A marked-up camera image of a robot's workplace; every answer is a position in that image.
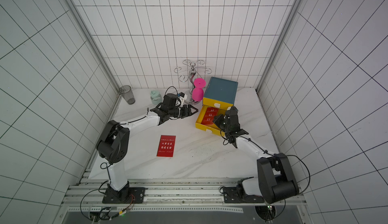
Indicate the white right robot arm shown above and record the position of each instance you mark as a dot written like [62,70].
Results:
[275,179]

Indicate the pink silicone goblet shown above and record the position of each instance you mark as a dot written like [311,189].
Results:
[198,91]

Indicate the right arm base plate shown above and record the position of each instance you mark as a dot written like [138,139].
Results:
[236,195]

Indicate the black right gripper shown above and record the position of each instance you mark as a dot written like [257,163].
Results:
[222,121]

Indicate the red postcard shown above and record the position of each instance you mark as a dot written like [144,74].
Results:
[166,146]
[209,115]

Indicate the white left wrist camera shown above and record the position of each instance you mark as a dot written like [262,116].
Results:
[182,96]

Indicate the chrome cup holder stand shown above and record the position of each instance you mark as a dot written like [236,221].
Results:
[189,74]

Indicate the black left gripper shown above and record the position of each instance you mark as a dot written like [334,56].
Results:
[189,113]

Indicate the mint green jar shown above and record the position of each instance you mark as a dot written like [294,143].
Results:
[156,97]

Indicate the teal drawer cabinet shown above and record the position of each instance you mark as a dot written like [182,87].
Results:
[221,89]

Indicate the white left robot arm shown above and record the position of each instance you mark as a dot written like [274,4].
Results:
[114,140]

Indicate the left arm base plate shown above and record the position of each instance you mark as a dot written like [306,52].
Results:
[125,196]

